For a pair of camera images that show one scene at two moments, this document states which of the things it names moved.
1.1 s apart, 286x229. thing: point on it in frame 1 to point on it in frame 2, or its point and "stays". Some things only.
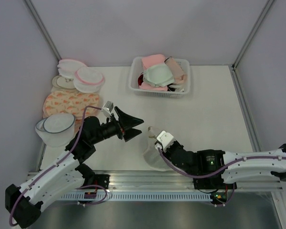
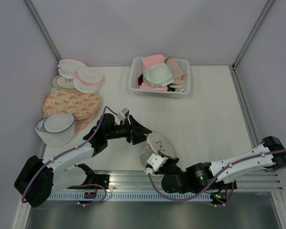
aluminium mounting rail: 171,181 stays
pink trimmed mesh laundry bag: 88,80 stays
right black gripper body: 175,145 to 170,168
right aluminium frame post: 251,34 stays
